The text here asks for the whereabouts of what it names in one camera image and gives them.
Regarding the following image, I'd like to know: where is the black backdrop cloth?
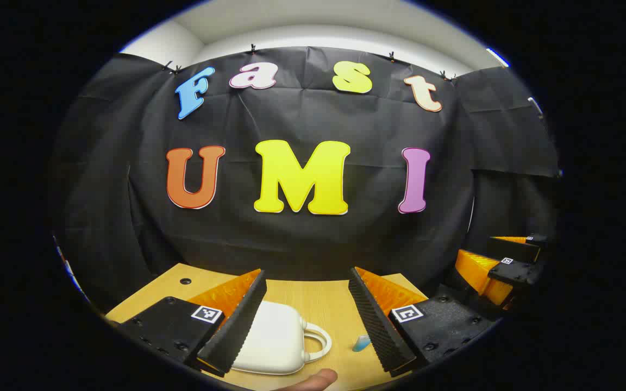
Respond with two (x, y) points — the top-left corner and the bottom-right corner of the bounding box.
(47, 46), (561, 316)

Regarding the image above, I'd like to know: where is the white hard-shell suitcase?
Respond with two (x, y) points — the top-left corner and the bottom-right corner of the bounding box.
(231, 300), (333, 375)

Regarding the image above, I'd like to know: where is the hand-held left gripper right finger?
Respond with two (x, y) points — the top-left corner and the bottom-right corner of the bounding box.
(348, 266), (501, 378)

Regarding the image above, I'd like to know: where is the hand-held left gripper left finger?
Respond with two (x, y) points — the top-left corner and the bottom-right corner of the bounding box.
(108, 269), (268, 378)

